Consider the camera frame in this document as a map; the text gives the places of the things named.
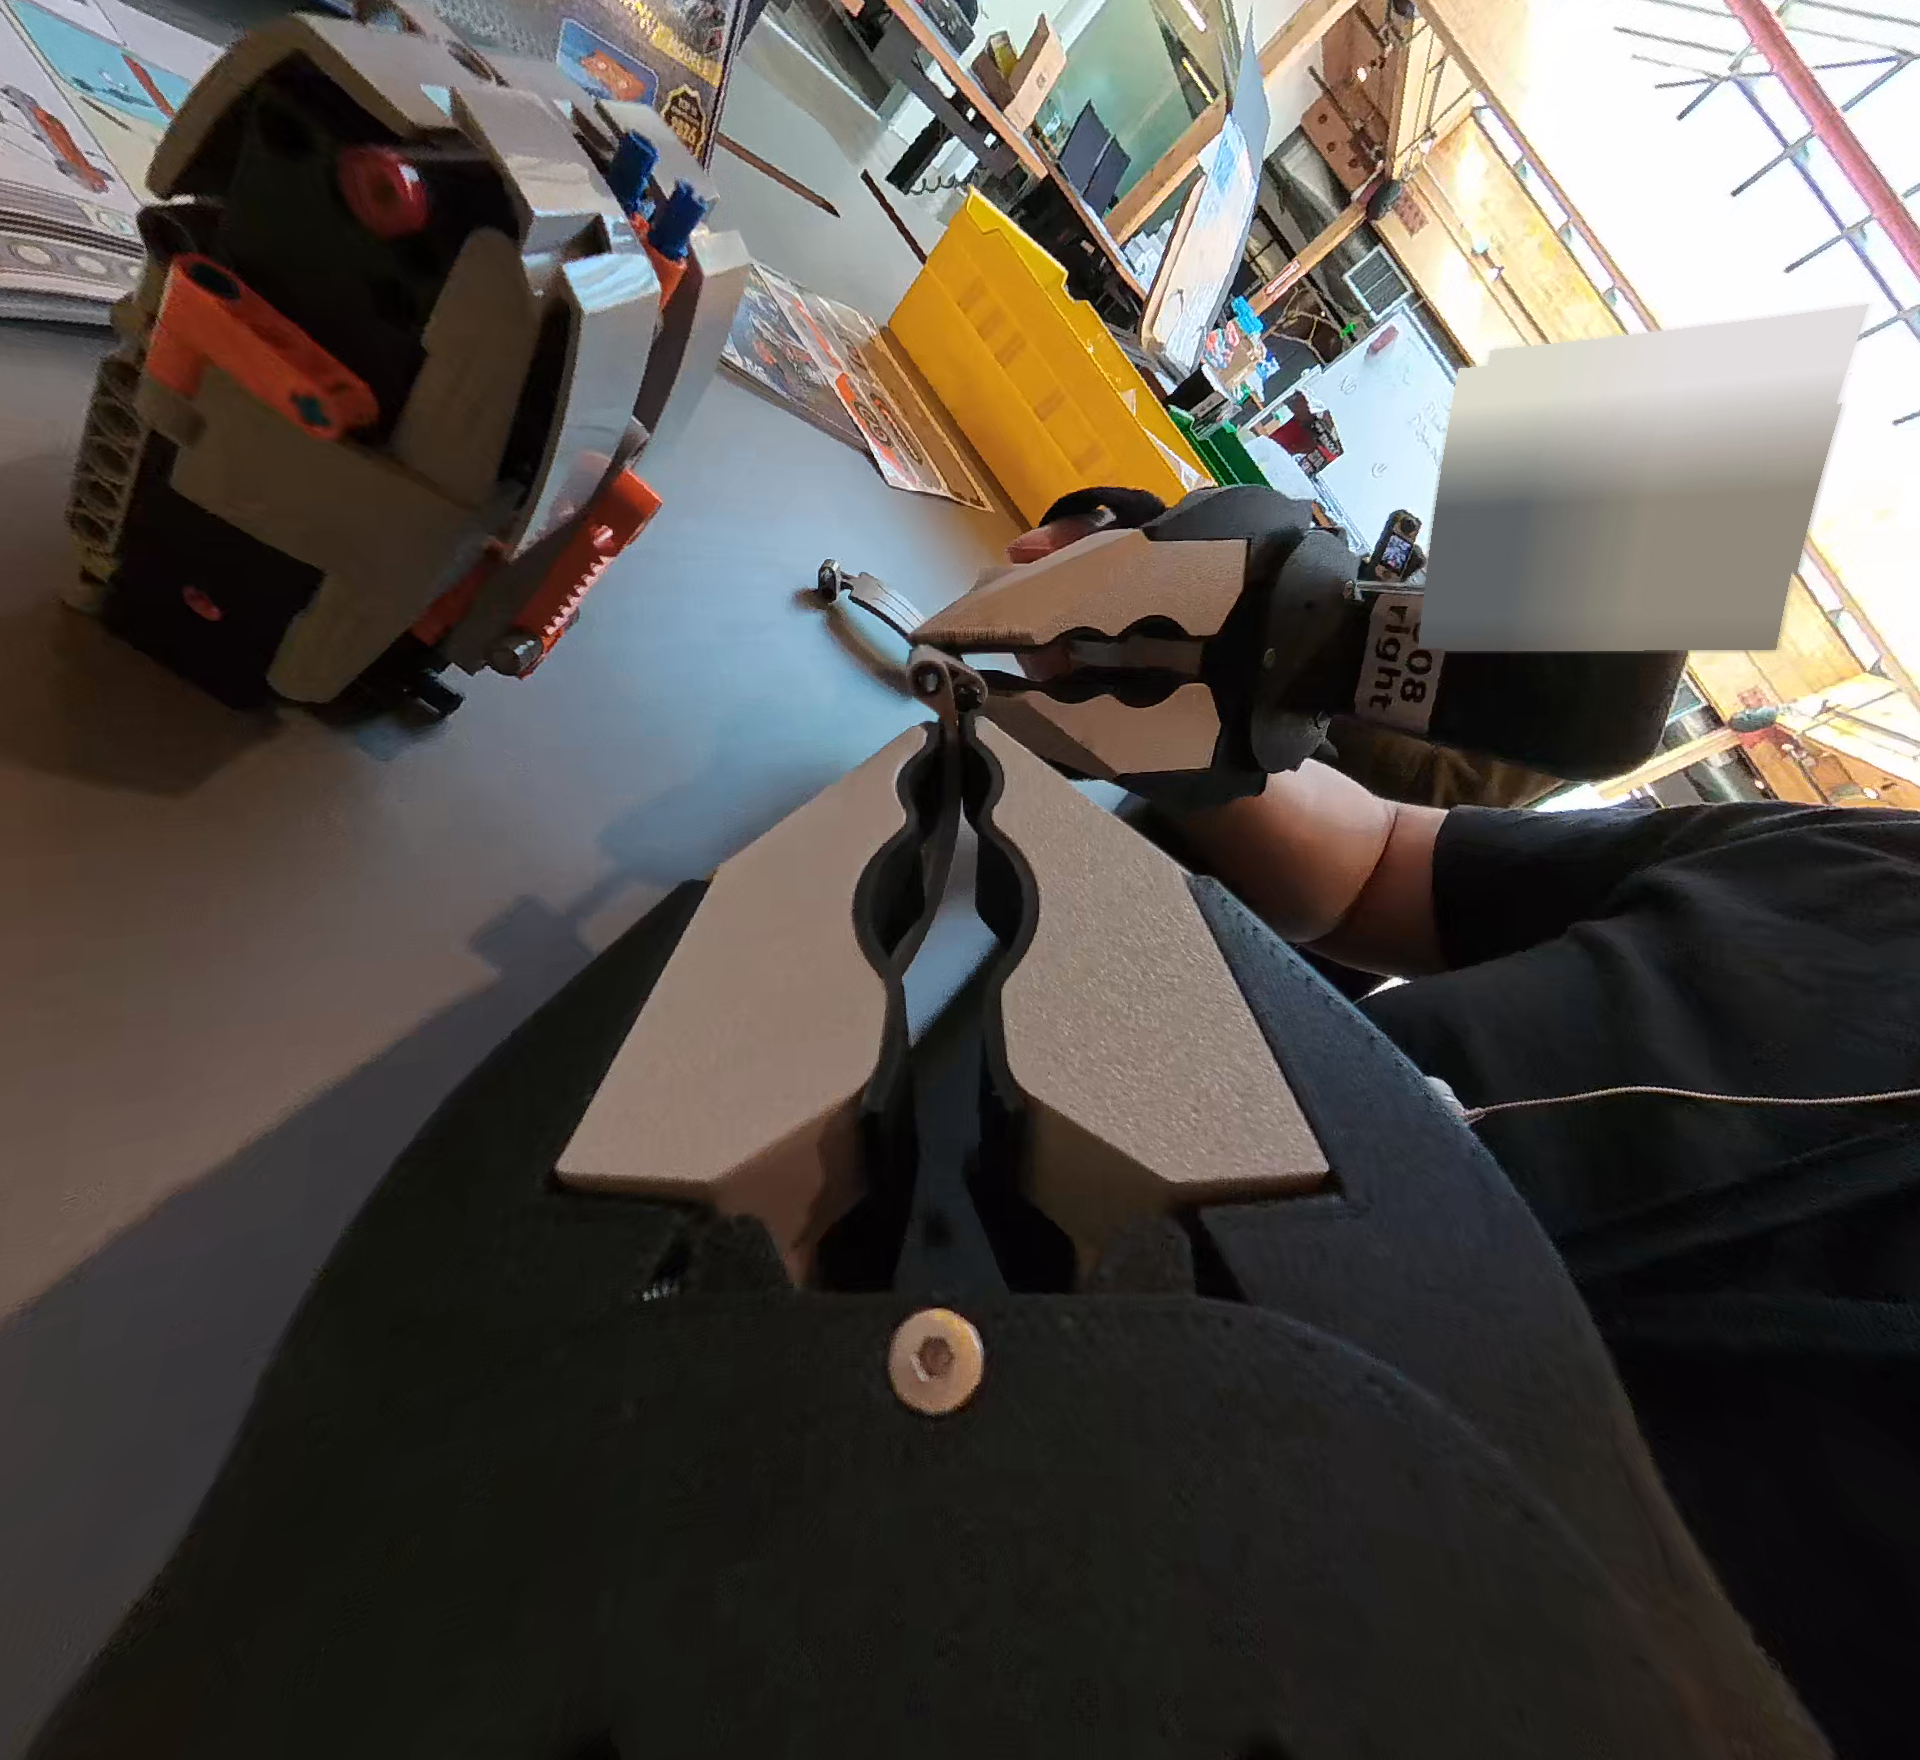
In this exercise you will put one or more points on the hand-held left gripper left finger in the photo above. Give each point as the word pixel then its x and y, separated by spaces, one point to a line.
pixel 720 1040

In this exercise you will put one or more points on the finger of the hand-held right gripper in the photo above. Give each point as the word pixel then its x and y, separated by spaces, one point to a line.
pixel 1140 737
pixel 1124 582

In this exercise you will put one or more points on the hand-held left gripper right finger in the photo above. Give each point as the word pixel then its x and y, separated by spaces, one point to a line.
pixel 1154 1040

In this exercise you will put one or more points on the grey curved panel assembly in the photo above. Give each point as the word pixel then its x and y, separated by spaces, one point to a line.
pixel 871 604

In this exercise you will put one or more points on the grey orange toy robot body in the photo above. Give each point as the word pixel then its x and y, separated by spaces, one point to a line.
pixel 421 471

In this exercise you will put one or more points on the person's right forearm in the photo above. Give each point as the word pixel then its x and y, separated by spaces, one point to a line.
pixel 1305 874

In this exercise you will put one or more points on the person's right hand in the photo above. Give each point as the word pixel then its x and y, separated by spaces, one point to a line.
pixel 1051 543

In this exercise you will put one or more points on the green plastic bin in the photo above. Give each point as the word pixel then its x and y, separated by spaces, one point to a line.
pixel 1222 455

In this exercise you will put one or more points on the yellow plastic bin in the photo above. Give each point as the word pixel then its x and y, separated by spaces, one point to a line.
pixel 1020 380

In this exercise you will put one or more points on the person's black shirt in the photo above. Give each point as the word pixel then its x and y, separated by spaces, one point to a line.
pixel 1724 964

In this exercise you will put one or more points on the sticker sheet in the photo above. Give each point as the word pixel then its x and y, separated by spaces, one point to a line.
pixel 841 365

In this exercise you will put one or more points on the white display board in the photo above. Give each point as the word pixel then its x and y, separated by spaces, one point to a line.
pixel 1214 214

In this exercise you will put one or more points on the open instruction manual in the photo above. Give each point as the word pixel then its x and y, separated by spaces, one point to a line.
pixel 75 111

